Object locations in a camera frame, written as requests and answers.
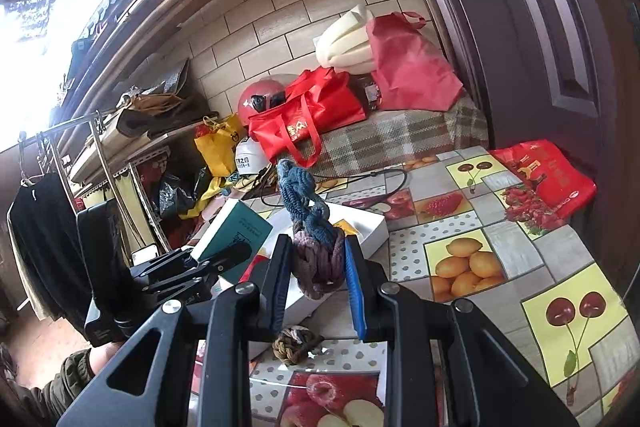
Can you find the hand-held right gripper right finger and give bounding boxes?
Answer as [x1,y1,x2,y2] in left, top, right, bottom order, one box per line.
[344,237,581,427]

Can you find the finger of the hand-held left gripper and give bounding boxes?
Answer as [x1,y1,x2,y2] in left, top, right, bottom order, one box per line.
[131,241,252,280]
[142,274,213,308]

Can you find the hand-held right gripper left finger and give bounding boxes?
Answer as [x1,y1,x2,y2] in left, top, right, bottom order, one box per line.
[57,234,293,427]

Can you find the white box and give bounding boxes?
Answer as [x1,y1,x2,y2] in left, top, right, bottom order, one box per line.
[197,198,390,360]

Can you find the blue and purple rope toy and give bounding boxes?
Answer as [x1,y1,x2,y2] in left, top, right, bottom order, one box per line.
[276,159,346,299]

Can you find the person's left forearm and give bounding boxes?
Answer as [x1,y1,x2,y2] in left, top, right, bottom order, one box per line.
[0,347,126,427]

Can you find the green book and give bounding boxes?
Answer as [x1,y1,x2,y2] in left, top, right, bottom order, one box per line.
[191,199,273,283]

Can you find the black hanging garment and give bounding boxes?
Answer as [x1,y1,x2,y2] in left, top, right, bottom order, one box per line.
[7,172,96,323]

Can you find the black plastic bag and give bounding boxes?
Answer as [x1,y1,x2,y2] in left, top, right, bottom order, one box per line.
[159,172,197,220]

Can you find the white helmet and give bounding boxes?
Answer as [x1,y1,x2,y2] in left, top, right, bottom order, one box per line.
[234,137,271,175]

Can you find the metal rack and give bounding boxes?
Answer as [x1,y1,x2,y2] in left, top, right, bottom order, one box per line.
[17,117,171,253]

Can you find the yellow shopping bag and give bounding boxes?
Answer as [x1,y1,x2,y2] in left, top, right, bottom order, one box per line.
[194,114,243,178]

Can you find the fruit print tablecloth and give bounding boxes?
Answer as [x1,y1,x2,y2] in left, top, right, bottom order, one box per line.
[190,147,636,427]

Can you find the brown paper bags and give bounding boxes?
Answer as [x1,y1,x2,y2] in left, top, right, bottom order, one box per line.
[115,59,211,142]

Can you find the plaid cloth bench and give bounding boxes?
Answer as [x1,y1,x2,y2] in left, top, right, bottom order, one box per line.
[287,99,488,180]

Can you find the red tote bag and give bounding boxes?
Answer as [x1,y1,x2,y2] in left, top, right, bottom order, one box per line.
[248,68,368,168]

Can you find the red helmet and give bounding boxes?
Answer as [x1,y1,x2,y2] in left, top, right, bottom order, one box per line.
[236,74,301,138]

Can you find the red printed bag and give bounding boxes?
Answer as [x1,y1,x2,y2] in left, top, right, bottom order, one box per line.
[487,139,598,220]

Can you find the red plastic bag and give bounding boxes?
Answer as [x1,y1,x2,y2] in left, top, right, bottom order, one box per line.
[367,12,463,112]

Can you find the brown door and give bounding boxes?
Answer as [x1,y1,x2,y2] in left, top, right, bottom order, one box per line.
[380,0,640,308]

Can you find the small brown rope knot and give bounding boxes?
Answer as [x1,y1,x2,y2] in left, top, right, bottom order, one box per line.
[271,326,321,365]

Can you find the black cable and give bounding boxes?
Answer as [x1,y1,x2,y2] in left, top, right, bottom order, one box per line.
[260,167,408,208]

